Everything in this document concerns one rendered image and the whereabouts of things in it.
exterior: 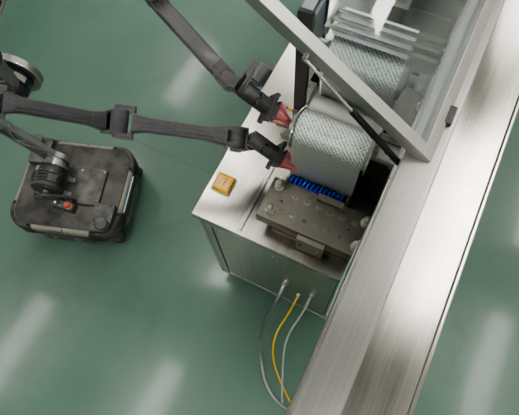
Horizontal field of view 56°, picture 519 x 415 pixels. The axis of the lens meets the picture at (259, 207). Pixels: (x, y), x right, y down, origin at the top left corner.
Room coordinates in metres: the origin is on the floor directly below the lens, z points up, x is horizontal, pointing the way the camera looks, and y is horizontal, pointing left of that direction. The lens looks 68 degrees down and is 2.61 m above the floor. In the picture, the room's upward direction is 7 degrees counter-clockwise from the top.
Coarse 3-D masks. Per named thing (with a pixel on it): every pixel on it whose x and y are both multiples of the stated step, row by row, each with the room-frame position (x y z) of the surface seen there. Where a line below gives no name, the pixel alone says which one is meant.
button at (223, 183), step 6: (222, 174) 0.85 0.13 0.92; (216, 180) 0.83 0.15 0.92; (222, 180) 0.82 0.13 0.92; (228, 180) 0.82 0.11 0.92; (234, 180) 0.82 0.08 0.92; (216, 186) 0.80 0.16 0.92; (222, 186) 0.80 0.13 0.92; (228, 186) 0.80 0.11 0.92; (222, 192) 0.78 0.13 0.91; (228, 192) 0.78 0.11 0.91
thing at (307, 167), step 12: (300, 156) 0.76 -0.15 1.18; (300, 168) 0.75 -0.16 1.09; (312, 168) 0.73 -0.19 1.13; (324, 168) 0.71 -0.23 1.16; (336, 168) 0.69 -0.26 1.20; (312, 180) 0.73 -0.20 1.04; (324, 180) 0.71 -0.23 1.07; (336, 180) 0.68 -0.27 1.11; (348, 180) 0.66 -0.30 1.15; (336, 192) 0.68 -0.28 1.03; (348, 192) 0.66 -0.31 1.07
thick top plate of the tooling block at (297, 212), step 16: (272, 192) 0.70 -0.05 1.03; (288, 192) 0.70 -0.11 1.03; (304, 192) 0.69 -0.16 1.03; (288, 208) 0.63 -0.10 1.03; (304, 208) 0.63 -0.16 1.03; (320, 208) 0.62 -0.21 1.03; (272, 224) 0.60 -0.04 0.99; (288, 224) 0.58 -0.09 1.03; (304, 224) 0.57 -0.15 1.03; (320, 224) 0.56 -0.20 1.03; (336, 224) 0.56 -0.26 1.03; (352, 224) 0.55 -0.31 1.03; (320, 240) 0.50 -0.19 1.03; (336, 240) 0.50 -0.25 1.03; (352, 240) 0.49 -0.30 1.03
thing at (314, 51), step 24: (264, 0) 0.67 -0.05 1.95; (288, 24) 0.64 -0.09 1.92; (480, 24) 0.80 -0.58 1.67; (312, 48) 0.61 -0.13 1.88; (336, 72) 0.58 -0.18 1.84; (456, 72) 0.66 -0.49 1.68; (336, 96) 0.56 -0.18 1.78; (360, 96) 0.55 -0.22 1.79; (456, 96) 0.61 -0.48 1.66; (360, 120) 0.53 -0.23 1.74; (384, 120) 0.52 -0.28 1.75; (432, 120) 0.55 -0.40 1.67; (384, 144) 0.50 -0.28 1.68; (408, 144) 0.48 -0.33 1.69; (432, 144) 0.49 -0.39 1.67
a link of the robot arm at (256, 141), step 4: (256, 132) 0.86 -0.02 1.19; (248, 136) 0.86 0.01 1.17; (252, 136) 0.85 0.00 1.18; (256, 136) 0.85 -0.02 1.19; (260, 136) 0.85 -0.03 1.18; (248, 140) 0.84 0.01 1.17; (252, 140) 0.83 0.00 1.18; (256, 140) 0.83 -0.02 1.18; (260, 140) 0.83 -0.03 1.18; (264, 140) 0.84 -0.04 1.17; (248, 144) 0.83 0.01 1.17; (252, 144) 0.83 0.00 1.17; (256, 144) 0.82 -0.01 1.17; (260, 144) 0.82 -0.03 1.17; (264, 144) 0.83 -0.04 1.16; (256, 148) 0.82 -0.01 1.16; (260, 148) 0.81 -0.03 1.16
